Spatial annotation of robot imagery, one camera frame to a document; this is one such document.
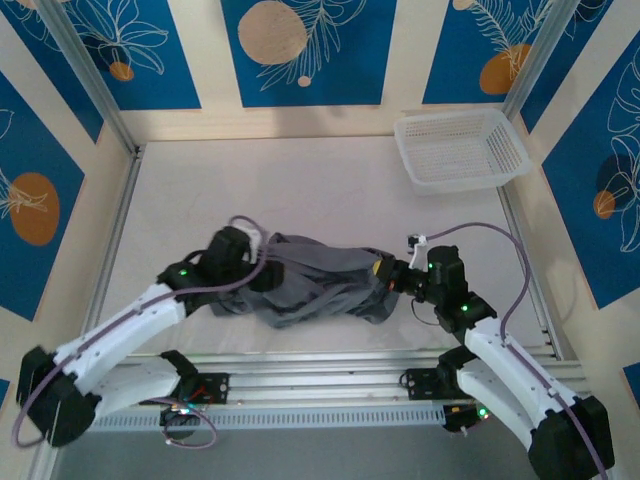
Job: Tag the grey t-shirt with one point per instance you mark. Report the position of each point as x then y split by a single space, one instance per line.
325 280

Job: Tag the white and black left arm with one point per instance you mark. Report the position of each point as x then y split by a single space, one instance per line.
125 320

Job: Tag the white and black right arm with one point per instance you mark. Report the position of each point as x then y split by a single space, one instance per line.
500 360

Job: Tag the white perforated plastic basket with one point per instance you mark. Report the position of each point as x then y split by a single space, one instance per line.
450 150

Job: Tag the black controller board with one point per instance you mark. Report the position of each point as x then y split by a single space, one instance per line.
460 420
175 416

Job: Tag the aluminium side rail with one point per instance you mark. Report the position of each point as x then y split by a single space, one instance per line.
525 240
112 240

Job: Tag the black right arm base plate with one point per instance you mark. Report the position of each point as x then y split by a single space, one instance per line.
422 384

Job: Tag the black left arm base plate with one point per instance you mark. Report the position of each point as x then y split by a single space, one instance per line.
215 387

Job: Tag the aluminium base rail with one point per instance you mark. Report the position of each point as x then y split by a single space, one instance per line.
320 385

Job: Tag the aluminium frame post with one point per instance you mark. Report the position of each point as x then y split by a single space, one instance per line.
90 70
537 60

